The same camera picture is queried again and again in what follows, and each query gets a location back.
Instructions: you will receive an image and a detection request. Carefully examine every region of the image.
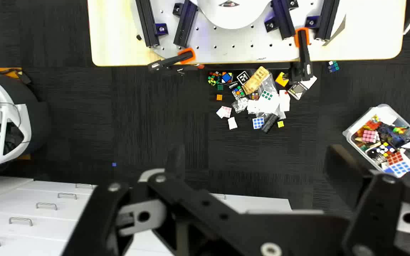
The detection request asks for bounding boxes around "black aluminium rail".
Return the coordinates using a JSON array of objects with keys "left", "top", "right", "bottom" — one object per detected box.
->
[
  {"left": 173, "top": 0, "right": 200, "bottom": 48},
  {"left": 134, "top": 0, "right": 161, "bottom": 48},
  {"left": 271, "top": 0, "right": 296, "bottom": 40},
  {"left": 315, "top": 0, "right": 342, "bottom": 41}
]

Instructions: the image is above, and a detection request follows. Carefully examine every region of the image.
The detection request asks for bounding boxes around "black white pattern cube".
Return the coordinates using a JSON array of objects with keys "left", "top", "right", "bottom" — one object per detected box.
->
[{"left": 235, "top": 69, "right": 251, "bottom": 84}]

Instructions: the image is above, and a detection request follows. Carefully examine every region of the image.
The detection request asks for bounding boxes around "pink puzzle cube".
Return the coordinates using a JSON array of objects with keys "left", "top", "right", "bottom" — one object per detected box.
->
[{"left": 362, "top": 129, "right": 380, "bottom": 145}]

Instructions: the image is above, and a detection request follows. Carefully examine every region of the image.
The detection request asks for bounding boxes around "white black round device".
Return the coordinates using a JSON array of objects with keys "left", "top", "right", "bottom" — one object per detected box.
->
[{"left": 0, "top": 69, "right": 52, "bottom": 175}]

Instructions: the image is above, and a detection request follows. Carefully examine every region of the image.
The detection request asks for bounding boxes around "white bin of cubes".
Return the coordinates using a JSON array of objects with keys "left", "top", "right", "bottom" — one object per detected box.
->
[{"left": 342, "top": 102, "right": 410, "bottom": 179}]

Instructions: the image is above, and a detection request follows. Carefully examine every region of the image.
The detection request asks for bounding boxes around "yellow block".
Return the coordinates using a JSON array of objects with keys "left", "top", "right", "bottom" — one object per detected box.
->
[{"left": 275, "top": 71, "right": 291, "bottom": 88}]

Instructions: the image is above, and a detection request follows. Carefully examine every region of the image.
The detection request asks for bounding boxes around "tan cardboard box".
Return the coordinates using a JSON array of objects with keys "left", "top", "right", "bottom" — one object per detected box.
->
[{"left": 242, "top": 65, "right": 272, "bottom": 95}]

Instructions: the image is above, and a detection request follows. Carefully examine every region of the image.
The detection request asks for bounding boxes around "black block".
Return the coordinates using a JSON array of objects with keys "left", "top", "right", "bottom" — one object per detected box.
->
[{"left": 261, "top": 112, "right": 279, "bottom": 133}]

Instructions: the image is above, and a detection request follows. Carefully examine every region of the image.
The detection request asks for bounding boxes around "white perforated mounting table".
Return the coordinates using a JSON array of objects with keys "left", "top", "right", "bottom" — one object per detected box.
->
[{"left": 87, "top": 0, "right": 409, "bottom": 68}]

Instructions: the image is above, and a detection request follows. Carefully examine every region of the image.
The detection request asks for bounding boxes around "blue white puzzle cube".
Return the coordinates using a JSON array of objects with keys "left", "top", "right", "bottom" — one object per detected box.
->
[
  {"left": 385, "top": 160, "right": 410, "bottom": 179},
  {"left": 252, "top": 115, "right": 267, "bottom": 131}
]

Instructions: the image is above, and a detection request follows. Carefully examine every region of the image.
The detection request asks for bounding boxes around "orange black bar clamp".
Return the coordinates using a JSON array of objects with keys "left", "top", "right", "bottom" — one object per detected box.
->
[
  {"left": 147, "top": 47, "right": 205, "bottom": 74},
  {"left": 294, "top": 27, "right": 316, "bottom": 82}
]

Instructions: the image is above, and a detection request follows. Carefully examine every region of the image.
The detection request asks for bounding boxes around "grey white box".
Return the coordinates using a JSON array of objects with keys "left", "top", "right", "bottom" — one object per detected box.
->
[{"left": 288, "top": 75, "right": 319, "bottom": 102}]

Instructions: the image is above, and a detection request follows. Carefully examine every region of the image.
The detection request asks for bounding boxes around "white drawer unit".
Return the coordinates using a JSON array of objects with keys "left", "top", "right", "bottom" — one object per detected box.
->
[{"left": 0, "top": 175, "right": 294, "bottom": 256}]

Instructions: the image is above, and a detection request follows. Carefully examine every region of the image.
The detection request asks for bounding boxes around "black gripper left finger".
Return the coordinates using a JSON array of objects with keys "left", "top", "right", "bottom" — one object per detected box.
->
[{"left": 62, "top": 143, "right": 274, "bottom": 256}]

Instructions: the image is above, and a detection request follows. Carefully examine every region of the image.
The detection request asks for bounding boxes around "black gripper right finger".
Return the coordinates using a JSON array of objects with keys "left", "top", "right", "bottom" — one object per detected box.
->
[{"left": 325, "top": 143, "right": 410, "bottom": 256}]

